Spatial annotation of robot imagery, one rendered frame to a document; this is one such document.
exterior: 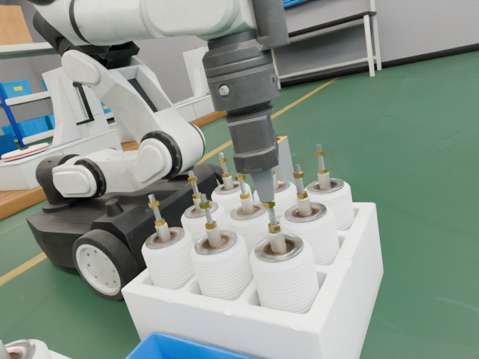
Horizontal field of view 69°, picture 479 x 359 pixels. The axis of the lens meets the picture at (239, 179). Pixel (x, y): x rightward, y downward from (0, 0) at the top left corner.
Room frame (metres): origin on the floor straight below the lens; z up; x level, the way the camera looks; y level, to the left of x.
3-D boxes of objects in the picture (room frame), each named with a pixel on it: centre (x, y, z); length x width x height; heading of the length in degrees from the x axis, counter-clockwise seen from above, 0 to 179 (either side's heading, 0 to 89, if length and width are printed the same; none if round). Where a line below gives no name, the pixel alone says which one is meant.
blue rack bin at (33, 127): (5.21, 2.80, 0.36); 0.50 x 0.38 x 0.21; 58
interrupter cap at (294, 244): (0.47, -0.03, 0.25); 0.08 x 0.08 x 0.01
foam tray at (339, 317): (0.63, 0.00, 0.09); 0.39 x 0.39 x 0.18; 56
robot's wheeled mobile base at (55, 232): (1.22, 0.47, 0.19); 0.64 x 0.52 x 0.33; 57
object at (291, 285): (0.47, -0.03, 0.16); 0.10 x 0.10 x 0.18
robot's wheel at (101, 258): (0.86, 0.41, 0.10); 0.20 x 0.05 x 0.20; 57
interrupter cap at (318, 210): (0.57, -0.10, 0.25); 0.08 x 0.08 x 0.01
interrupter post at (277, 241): (0.47, -0.03, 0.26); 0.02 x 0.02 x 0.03
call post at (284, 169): (0.91, -0.10, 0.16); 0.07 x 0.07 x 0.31; 56
